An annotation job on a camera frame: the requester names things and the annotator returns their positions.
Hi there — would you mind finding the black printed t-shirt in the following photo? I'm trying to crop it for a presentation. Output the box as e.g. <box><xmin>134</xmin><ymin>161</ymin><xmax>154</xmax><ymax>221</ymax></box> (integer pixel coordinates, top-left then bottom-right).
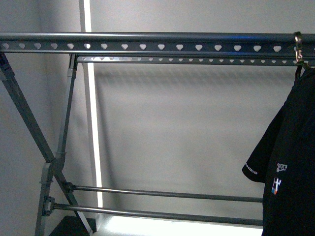
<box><xmin>242</xmin><ymin>68</ymin><xmax>315</xmax><ymax>236</ymax></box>

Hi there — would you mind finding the grey metal drying rack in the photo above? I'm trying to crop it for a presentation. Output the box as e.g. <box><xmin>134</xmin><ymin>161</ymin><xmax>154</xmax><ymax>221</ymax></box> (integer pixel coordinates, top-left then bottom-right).
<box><xmin>0</xmin><ymin>32</ymin><xmax>315</xmax><ymax>236</ymax></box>

